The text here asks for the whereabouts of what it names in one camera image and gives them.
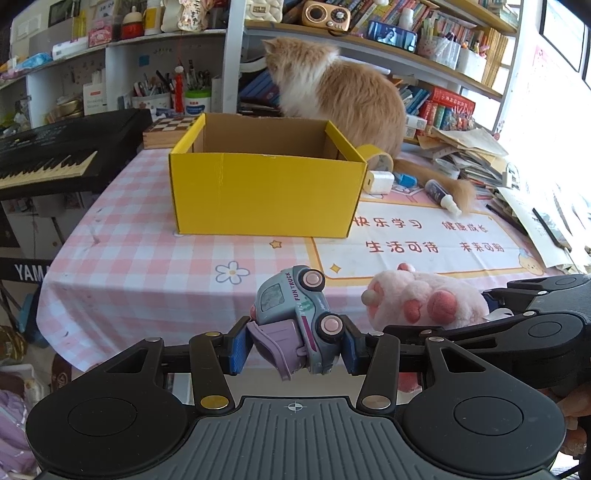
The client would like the dark glue bottle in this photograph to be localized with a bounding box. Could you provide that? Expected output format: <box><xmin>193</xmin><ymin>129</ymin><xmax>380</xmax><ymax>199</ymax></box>
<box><xmin>425</xmin><ymin>179</ymin><xmax>463</xmax><ymax>217</ymax></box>

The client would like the red round jar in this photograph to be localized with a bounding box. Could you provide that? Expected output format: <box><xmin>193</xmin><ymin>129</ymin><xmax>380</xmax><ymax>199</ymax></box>
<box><xmin>121</xmin><ymin>7</ymin><xmax>144</xmax><ymax>40</ymax></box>

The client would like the purple cloth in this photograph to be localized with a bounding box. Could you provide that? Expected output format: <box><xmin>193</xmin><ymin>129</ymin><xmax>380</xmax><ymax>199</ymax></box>
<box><xmin>0</xmin><ymin>369</ymin><xmax>43</xmax><ymax>477</ymax></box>

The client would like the pen holder with pens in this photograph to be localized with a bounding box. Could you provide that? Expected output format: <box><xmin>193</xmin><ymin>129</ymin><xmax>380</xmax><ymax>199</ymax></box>
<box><xmin>130</xmin><ymin>69</ymin><xmax>175</xmax><ymax>112</ymax></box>

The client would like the black keyboard stand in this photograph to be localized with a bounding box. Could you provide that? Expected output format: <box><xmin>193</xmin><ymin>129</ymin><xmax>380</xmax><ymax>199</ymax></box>
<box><xmin>0</xmin><ymin>198</ymin><xmax>66</xmax><ymax>334</ymax></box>

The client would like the white tape roll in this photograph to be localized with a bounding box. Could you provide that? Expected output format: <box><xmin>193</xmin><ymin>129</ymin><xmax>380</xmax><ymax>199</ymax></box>
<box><xmin>434</xmin><ymin>157</ymin><xmax>461</xmax><ymax>180</ymax></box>

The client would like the bunch of wrapped candies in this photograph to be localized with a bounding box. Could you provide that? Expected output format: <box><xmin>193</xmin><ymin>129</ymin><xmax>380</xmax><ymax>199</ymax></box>
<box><xmin>450</xmin><ymin>108</ymin><xmax>476</xmax><ymax>133</ymax></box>

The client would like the black smartphone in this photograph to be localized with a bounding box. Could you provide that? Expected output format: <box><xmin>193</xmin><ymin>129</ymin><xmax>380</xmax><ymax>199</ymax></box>
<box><xmin>367</xmin><ymin>21</ymin><xmax>419</xmax><ymax>53</ymax></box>

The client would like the row of colourful books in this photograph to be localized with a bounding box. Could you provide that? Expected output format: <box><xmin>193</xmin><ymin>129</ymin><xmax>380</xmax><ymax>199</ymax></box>
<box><xmin>238</xmin><ymin>65</ymin><xmax>432</xmax><ymax>116</ymax></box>

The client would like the green purple toy truck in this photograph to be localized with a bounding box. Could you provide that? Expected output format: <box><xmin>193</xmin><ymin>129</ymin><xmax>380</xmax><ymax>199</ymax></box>
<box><xmin>246</xmin><ymin>264</ymin><xmax>345</xmax><ymax>381</ymax></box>

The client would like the yellow cardboard box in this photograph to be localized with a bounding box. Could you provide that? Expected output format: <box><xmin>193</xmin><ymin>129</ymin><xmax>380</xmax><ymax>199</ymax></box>
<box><xmin>168</xmin><ymin>113</ymin><xmax>369</xmax><ymax>239</ymax></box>

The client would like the person's right hand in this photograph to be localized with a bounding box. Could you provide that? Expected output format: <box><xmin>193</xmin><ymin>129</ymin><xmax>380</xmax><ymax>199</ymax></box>
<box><xmin>556</xmin><ymin>385</ymin><xmax>591</xmax><ymax>457</ymax></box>

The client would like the pile of papers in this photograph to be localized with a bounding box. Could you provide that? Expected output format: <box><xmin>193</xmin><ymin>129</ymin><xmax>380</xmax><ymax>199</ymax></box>
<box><xmin>418</xmin><ymin>127</ymin><xmax>591</xmax><ymax>274</ymax></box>

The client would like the pink cup of markers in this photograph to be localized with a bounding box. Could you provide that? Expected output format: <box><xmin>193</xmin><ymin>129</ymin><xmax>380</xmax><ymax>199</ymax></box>
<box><xmin>418</xmin><ymin>18</ymin><xmax>461</xmax><ymax>70</ymax></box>

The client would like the white jar green lid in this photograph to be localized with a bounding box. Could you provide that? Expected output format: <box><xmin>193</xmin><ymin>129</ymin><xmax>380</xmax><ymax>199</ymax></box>
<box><xmin>185</xmin><ymin>90</ymin><xmax>212</xmax><ymax>116</ymax></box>

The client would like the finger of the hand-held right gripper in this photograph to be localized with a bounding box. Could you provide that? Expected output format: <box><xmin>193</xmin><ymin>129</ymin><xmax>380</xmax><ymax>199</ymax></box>
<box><xmin>383</xmin><ymin>311</ymin><xmax>536</xmax><ymax>344</ymax></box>
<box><xmin>482</xmin><ymin>274</ymin><xmax>591</xmax><ymax>310</ymax></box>

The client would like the white bookshelf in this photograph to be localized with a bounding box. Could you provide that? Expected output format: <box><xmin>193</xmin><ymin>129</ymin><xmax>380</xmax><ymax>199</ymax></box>
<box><xmin>0</xmin><ymin>0</ymin><xmax>520</xmax><ymax>148</ymax></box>

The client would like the white quilted handbag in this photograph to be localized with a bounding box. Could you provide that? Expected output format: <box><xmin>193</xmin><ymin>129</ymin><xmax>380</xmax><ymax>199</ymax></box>
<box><xmin>245</xmin><ymin>0</ymin><xmax>284</xmax><ymax>21</ymax></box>

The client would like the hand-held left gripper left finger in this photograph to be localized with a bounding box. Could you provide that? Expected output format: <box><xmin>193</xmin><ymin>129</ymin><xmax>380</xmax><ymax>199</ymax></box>
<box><xmin>95</xmin><ymin>316</ymin><xmax>252</xmax><ymax>415</ymax></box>

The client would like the red tassel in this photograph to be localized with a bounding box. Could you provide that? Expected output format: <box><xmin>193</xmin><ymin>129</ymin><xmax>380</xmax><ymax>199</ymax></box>
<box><xmin>173</xmin><ymin>65</ymin><xmax>186</xmax><ymax>114</ymax></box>

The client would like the large white charger adapter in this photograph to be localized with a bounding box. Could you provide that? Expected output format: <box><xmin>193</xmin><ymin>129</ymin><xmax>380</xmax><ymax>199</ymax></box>
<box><xmin>368</xmin><ymin>170</ymin><xmax>394</xmax><ymax>193</ymax></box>

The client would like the wooden chessboard box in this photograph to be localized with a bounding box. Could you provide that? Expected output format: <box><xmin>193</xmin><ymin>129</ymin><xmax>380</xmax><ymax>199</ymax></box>
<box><xmin>142</xmin><ymin>115</ymin><xmax>202</xmax><ymax>149</ymax></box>

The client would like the white storage box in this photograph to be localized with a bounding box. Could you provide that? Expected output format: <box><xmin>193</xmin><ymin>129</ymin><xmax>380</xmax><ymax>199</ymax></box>
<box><xmin>457</xmin><ymin>46</ymin><xmax>488</xmax><ymax>83</ymax></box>

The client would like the orange white carton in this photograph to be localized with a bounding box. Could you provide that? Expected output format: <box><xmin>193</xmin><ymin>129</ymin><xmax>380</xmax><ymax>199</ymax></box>
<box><xmin>405</xmin><ymin>114</ymin><xmax>428</xmax><ymax>139</ymax></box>

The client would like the pink printed desk mat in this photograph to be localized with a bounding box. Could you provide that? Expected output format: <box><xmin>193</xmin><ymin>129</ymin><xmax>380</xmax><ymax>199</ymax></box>
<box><xmin>305</xmin><ymin>138</ymin><xmax>591</xmax><ymax>283</ymax></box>

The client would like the black electronic keyboard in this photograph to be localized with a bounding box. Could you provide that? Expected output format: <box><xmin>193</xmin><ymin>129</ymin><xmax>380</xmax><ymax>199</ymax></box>
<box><xmin>0</xmin><ymin>109</ymin><xmax>153</xmax><ymax>201</ymax></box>

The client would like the rabbit hanging ornament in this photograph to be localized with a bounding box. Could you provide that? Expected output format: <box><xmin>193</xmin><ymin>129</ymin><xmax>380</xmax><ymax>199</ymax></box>
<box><xmin>161</xmin><ymin>0</ymin><xmax>209</xmax><ymax>33</ymax></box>

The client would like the row of red dictionaries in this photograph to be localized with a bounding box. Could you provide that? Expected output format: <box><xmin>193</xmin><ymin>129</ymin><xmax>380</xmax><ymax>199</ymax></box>
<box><xmin>418</xmin><ymin>85</ymin><xmax>476</xmax><ymax>133</ymax></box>

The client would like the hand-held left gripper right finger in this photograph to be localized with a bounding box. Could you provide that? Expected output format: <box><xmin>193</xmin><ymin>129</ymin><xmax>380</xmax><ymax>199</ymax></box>
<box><xmin>342</xmin><ymin>316</ymin><xmax>495</xmax><ymax>415</ymax></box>

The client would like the pink plush pig toy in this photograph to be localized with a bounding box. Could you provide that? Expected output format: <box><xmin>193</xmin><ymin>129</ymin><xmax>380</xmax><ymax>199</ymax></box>
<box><xmin>362</xmin><ymin>263</ymin><xmax>490</xmax><ymax>331</ymax></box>

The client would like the retro wooden radio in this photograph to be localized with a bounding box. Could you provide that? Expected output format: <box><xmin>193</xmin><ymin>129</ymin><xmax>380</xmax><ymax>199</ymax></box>
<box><xmin>302</xmin><ymin>1</ymin><xmax>355</xmax><ymax>34</ymax></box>

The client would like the orange white cat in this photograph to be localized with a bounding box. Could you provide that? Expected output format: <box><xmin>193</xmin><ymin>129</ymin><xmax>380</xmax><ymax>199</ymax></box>
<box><xmin>262</xmin><ymin>37</ymin><xmax>477</xmax><ymax>216</ymax></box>

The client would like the yellow tape roll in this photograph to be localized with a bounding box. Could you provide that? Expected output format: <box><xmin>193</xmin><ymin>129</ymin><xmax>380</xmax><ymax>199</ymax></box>
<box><xmin>355</xmin><ymin>144</ymin><xmax>394</xmax><ymax>175</ymax></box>

